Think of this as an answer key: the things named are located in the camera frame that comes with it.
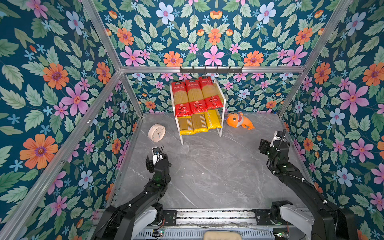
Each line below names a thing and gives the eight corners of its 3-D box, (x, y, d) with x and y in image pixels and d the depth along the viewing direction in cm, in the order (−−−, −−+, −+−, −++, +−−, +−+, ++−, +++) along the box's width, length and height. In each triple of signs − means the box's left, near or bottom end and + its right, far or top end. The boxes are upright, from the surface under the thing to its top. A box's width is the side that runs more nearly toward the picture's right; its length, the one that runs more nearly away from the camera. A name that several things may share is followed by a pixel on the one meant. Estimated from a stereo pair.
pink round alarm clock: (149, 140, 106) (144, 130, 96) (162, 131, 111) (158, 120, 102) (154, 145, 103) (150, 135, 94) (167, 135, 109) (164, 124, 99)
